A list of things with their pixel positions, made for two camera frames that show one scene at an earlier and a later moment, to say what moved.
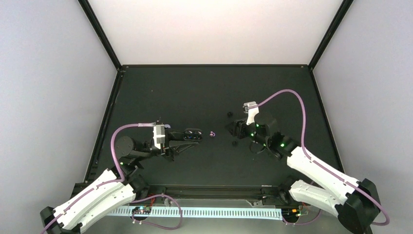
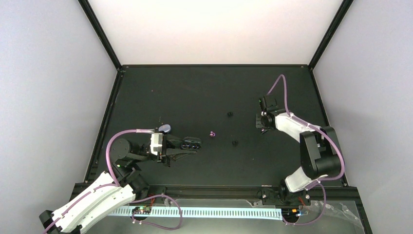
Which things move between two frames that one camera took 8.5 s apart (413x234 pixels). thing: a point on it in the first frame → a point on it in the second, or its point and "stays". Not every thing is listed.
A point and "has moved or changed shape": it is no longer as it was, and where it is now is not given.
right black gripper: x=237 y=126 → x=258 y=125
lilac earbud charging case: x=193 y=134 has moved or changed shape
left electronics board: x=141 y=210 stays
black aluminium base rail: x=217 y=191 stays
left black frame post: x=91 y=16 stays
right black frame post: x=342 y=10 stays
